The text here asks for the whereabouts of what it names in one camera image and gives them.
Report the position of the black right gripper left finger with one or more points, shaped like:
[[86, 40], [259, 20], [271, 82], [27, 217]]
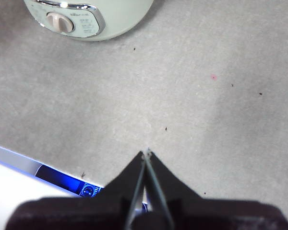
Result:
[[86, 213]]

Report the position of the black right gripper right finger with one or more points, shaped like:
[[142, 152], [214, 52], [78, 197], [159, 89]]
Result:
[[206, 215]]

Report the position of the pale green electric pot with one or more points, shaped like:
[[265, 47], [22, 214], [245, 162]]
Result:
[[124, 14]]

